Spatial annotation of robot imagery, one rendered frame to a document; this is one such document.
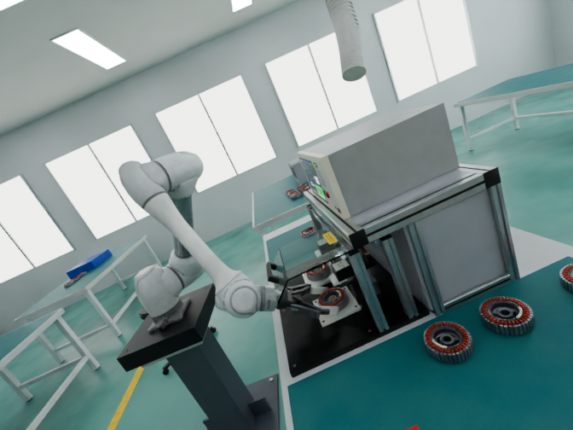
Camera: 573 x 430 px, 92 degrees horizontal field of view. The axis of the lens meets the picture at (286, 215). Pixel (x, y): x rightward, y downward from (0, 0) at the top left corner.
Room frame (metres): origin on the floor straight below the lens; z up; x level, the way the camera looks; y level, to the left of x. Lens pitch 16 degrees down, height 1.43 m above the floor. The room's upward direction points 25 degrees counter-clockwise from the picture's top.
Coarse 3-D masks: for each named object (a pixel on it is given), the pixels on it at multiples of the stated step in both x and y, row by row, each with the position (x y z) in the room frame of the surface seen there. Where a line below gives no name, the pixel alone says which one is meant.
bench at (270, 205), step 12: (288, 180) 3.96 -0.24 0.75; (264, 192) 3.88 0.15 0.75; (276, 192) 3.52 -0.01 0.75; (252, 204) 3.46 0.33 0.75; (264, 204) 3.16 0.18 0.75; (276, 204) 2.91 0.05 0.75; (288, 204) 2.69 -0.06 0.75; (300, 204) 2.50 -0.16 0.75; (252, 216) 2.87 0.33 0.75; (264, 216) 2.65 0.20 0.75; (276, 216) 2.47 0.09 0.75; (288, 216) 2.46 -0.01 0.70; (252, 228) 2.46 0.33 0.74
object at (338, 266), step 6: (336, 264) 0.91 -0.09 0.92; (342, 264) 0.89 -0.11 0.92; (348, 264) 0.87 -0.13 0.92; (366, 264) 0.86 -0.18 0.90; (372, 264) 0.86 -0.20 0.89; (336, 270) 0.87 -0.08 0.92; (342, 270) 0.86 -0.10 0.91; (348, 270) 0.86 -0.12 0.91; (330, 276) 0.91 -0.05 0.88; (336, 276) 0.87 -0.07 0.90; (342, 276) 0.86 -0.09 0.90; (348, 276) 0.86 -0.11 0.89; (336, 282) 0.86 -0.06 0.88
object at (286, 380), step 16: (288, 224) 2.10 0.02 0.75; (512, 240) 0.85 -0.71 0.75; (528, 240) 0.81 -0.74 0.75; (544, 240) 0.78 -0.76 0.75; (528, 256) 0.75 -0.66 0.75; (544, 256) 0.72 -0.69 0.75; (560, 256) 0.69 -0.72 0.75; (528, 272) 0.69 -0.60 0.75; (384, 336) 0.69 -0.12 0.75; (352, 352) 0.69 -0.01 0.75; (288, 368) 0.74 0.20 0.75; (320, 368) 0.68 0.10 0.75; (288, 384) 0.68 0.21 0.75; (288, 400) 0.63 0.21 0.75; (288, 416) 0.58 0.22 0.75
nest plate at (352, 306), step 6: (348, 294) 0.91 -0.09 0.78; (354, 300) 0.86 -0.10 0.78; (318, 306) 0.92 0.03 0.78; (348, 306) 0.85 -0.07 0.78; (354, 306) 0.83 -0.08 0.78; (342, 312) 0.83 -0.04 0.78; (348, 312) 0.82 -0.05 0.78; (354, 312) 0.82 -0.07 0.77; (324, 318) 0.84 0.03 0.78; (330, 318) 0.83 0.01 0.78; (336, 318) 0.82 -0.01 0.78; (324, 324) 0.82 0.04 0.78
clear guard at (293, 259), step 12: (324, 228) 0.92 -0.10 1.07; (300, 240) 0.91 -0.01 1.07; (312, 240) 0.87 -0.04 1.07; (324, 240) 0.83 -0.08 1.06; (288, 252) 0.86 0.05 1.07; (300, 252) 0.82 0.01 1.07; (312, 252) 0.78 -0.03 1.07; (324, 252) 0.75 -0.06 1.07; (336, 252) 0.72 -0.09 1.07; (348, 252) 0.69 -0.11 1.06; (288, 264) 0.77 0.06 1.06; (300, 264) 0.74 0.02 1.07; (312, 264) 0.71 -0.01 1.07; (288, 276) 0.70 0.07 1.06; (276, 288) 0.75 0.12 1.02; (276, 300) 0.70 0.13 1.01
